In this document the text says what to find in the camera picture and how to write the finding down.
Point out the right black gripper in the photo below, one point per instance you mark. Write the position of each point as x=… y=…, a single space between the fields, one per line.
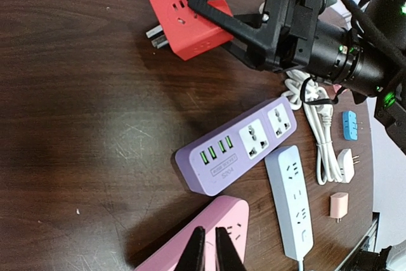
x=295 y=39

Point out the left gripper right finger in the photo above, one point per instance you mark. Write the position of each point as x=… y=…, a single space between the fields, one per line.
x=227 y=258

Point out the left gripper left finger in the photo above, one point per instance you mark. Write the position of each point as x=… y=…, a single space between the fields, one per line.
x=193 y=256

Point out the red cube socket adapter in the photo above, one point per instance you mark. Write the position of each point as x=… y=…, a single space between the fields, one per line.
x=187 y=33

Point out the purple power strip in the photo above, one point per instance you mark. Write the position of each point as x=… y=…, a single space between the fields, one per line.
x=214 y=161

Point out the light blue power strip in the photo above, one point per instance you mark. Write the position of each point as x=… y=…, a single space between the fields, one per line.
x=287 y=181

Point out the blue plug adapter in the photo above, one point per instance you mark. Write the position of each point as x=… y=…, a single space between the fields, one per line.
x=350 y=125

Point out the light pink usb charger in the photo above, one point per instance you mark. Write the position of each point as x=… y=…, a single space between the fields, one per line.
x=339 y=205

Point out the pink plug adapter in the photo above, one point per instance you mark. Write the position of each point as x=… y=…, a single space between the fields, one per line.
x=336 y=90

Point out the white cube plug adapter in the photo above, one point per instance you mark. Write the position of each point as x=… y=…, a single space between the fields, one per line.
x=346 y=163

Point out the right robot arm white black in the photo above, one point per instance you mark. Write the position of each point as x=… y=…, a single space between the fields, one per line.
x=390 y=101

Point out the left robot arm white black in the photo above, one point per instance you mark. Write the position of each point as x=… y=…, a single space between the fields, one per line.
x=390 y=258

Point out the pink triangular power strip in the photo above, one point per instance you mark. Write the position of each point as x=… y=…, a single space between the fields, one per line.
x=225 y=211

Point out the white coiled cable purple strip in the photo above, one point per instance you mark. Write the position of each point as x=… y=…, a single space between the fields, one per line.
x=293 y=83

